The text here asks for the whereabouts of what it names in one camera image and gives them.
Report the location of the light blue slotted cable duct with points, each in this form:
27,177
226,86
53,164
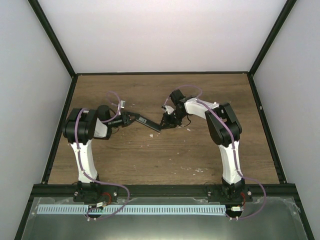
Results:
78,209

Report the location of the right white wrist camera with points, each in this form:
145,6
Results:
168,110

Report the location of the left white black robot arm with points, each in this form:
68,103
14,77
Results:
84,125

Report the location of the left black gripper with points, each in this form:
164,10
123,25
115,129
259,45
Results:
126,121

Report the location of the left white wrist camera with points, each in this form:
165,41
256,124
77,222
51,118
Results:
122,105

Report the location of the clear plastic sheet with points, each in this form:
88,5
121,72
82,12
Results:
272,218

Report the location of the black aluminium frame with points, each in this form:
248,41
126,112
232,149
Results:
282,189

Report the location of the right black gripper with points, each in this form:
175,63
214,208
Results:
168,124

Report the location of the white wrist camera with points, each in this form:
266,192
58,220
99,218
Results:
122,105
168,110

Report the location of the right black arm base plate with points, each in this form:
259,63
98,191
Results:
218,196

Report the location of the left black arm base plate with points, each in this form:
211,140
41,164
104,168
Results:
94,197

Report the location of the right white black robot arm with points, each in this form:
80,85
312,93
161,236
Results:
224,130

